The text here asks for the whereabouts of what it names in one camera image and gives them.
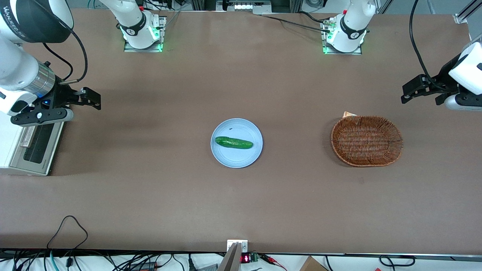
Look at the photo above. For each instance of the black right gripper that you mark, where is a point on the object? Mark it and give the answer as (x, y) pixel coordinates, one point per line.
(60, 94)

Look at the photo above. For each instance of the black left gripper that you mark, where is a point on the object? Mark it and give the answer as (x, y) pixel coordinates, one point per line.
(443, 78)

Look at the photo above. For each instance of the oven door with glass window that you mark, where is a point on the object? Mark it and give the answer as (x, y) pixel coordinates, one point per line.
(47, 150)

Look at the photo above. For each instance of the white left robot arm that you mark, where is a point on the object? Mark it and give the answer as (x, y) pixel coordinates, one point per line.
(352, 34)

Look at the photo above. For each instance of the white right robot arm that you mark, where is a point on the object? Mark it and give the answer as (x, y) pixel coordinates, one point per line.
(19, 71)

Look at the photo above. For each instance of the white toaster oven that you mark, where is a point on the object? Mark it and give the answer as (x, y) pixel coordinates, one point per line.
(7, 150)

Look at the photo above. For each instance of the brown wicker basket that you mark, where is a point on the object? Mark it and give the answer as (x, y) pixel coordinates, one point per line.
(367, 141)

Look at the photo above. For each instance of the small tan paper tag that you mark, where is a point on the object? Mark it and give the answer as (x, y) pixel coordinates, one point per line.
(348, 114)

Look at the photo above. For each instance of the green cucumber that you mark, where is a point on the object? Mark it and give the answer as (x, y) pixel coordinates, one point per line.
(233, 142)

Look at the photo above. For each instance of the light blue round plate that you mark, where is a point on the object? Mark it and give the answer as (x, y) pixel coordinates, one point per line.
(235, 156)

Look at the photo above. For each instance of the white power strip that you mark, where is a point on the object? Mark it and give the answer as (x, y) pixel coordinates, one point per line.
(246, 6)

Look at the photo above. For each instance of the brown cardboard box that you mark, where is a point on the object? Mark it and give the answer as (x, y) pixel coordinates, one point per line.
(312, 264)

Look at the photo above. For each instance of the red clip leads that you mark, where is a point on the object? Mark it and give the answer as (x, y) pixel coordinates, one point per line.
(273, 259)

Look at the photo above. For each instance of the red digit display module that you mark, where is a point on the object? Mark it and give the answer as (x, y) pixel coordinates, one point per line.
(246, 258)

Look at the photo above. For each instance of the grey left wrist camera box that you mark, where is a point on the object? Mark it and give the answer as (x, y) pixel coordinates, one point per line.
(461, 102)

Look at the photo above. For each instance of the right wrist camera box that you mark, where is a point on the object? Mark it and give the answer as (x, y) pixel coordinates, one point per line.
(41, 116)

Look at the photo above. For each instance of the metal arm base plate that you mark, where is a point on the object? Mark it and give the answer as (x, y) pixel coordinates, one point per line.
(327, 51)
(160, 35)

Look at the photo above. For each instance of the aluminium frame profile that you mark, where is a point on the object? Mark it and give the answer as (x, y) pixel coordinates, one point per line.
(467, 13)

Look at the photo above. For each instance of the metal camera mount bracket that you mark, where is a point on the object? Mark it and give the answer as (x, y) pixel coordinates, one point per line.
(244, 246)

